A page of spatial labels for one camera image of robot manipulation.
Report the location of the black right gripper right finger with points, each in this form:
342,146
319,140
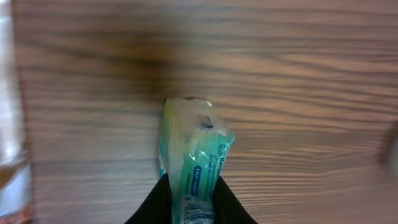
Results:
228,209

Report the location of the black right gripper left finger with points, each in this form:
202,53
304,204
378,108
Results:
156,208

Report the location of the small green sachet pack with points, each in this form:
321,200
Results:
194,143

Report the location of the brown Pantree snack pouch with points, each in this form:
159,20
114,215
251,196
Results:
16,175

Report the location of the yellow oil glass bottle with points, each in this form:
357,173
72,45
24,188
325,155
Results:
387,156

